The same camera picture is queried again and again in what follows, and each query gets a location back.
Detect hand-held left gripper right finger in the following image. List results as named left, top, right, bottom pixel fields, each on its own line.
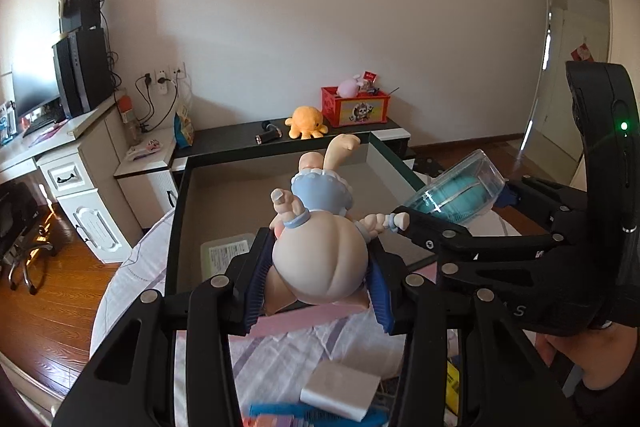
left=362, top=239, right=576, bottom=427

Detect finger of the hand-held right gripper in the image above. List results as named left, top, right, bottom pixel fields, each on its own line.
left=391, top=205, right=566, bottom=280
left=495, top=177, right=591, bottom=235

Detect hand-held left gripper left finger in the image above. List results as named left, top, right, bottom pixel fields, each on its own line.
left=52, top=227, right=276, bottom=427

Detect clear case with teal insert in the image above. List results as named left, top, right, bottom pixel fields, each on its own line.
left=402, top=149, right=506, bottom=225

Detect doll figurine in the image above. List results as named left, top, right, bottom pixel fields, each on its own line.
left=262, top=133, right=413, bottom=315

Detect pink box with green rim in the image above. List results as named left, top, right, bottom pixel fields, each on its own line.
left=162, top=130, right=438, bottom=340

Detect white rectangular block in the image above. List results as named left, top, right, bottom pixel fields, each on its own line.
left=300, top=361, right=382, bottom=422

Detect person's right hand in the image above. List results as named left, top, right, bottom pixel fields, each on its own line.
left=537, top=322, right=640, bottom=413

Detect clear bag with paper label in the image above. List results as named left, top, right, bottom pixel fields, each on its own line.
left=200, top=233, right=256, bottom=280

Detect white door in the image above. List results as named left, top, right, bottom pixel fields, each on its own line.
left=520, top=0, right=621, bottom=168

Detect yellow packet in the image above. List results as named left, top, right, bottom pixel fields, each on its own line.
left=445, top=359, right=461, bottom=413

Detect blue flat plastic piece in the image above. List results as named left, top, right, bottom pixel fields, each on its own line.
left=248, top=401, right=391, bottom=427

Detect black low cabinet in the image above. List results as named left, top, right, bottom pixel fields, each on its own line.
left=170, top=117, right=413, bottom=172

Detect white side cabinet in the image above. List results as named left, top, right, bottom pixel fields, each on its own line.
left=114, top=139, right=178, bottom=233

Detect black flashlight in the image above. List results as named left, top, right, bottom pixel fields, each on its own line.
left=255, top=121, right=283, bottom=145

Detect red printed crate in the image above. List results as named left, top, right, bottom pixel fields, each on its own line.
left=321, top=86, right=391, bottom=128

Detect red door decoration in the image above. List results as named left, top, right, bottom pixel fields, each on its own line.
left=570, top=38, right=596, bottom=64

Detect orange octopus plush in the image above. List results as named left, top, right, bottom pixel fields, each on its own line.
left=285, top=106, right=328, bottom=140

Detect blue snack bag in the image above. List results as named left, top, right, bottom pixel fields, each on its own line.
left=173, top=104, right=197, bottom=148

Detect pink plush toy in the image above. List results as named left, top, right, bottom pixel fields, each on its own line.
left=336, top=74, right=363, bottom=98

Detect pink flat packet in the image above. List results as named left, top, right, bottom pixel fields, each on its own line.
left=127, top=138, right=166, bottom=162

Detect white desk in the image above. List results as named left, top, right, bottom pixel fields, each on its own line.
left=0, top=94, right=146, bottom=265

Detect bottle with orange cap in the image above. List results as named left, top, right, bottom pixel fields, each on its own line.
left=117, top=92, right=141, bottom=145

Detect black office chair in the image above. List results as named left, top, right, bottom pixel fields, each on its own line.
left=0, top=179, right=58, bottom=295

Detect black computer tower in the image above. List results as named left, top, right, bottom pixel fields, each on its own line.
left=52, top=27, right=116, bottom=120

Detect black monitor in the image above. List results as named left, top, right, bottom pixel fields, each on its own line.
left=11, top=52, right=63, bottom=120

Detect blue white box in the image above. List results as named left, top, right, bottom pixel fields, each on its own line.
left=0, top=99, right=18, bottom=148

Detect black speaker box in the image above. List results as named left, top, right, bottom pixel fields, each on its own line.
left=57, top=0, right=103, bottom=35

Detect black power cables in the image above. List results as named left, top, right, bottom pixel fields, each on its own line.
left=135, top=74, right=181, bottom=132

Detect white wall outlets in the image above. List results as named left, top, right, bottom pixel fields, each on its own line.
left=142, top=63, right=188, bottom=88

